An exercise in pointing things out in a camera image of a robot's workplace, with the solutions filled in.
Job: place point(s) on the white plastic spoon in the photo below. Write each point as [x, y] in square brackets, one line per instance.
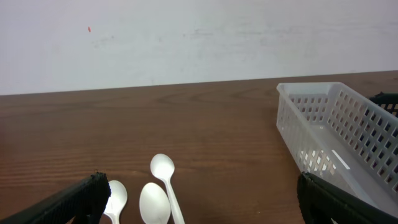
[116, 201]
[154, 204]
[162, 167]

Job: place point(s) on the black perforated plastic basket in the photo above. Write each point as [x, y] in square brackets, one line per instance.
[387, 101]

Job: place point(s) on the clear perforated plastic basket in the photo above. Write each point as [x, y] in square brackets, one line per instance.
[343, 137]

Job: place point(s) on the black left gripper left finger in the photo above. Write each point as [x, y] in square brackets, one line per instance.
[83, 202]

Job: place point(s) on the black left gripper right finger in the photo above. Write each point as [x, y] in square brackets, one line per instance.
[322, 202]

